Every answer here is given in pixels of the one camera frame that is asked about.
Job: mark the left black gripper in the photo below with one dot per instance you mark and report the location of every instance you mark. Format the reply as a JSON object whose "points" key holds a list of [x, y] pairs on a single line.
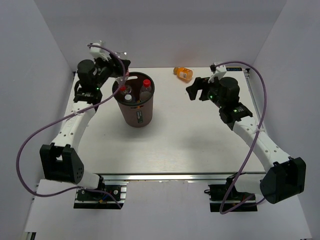
{"points": [[113, 64]]}

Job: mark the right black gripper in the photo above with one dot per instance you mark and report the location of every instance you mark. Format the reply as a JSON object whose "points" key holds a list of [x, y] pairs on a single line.
{"points": [[200, 84]]}

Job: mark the clear bottle red label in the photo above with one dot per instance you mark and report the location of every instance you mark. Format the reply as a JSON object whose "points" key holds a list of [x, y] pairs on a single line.
{"points": [[121, 87]]}

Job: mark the blue label water bottle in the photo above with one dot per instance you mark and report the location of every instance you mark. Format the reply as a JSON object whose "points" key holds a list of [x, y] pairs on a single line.
{"points": [[128, 98]]}

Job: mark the red cap bottle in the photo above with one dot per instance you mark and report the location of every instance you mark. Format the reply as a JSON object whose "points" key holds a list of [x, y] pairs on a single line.
{"points": [[145, 90]]}

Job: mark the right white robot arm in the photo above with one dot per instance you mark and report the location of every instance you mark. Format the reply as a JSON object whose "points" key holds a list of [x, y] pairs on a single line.
{"points": [[284, 175]]}

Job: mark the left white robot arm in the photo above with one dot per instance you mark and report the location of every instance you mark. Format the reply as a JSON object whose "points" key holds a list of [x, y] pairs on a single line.
{"points": [[60, 159]]}

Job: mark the brown plastic waste bin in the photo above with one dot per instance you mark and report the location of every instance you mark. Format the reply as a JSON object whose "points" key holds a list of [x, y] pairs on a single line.
{"points": [[136, 115]]}

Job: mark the orange bottle with white label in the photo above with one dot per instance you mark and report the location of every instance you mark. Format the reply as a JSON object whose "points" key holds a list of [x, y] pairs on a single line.
{"points": [[183, 73]]}

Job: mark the right blue corner sticker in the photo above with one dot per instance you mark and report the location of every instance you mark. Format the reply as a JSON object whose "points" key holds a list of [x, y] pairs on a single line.
{"points": [[234, 69]]}

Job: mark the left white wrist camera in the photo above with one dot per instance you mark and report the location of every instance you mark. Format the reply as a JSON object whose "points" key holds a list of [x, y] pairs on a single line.
{"points": [[97, 52]]}

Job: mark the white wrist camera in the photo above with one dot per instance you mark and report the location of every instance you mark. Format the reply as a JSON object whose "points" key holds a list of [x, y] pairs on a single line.
{"points": [[218, 71], [97, 52]]}

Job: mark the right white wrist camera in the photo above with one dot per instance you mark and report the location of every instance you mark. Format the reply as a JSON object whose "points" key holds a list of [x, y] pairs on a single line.
{"points": [[218, 71]]}

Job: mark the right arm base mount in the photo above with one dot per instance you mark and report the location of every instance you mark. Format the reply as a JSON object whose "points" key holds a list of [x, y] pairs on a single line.
{"points": [[217, 191]]}

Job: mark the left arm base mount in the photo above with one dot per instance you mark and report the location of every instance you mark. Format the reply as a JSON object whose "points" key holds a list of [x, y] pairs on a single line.
{"points": [[110, 195]]}

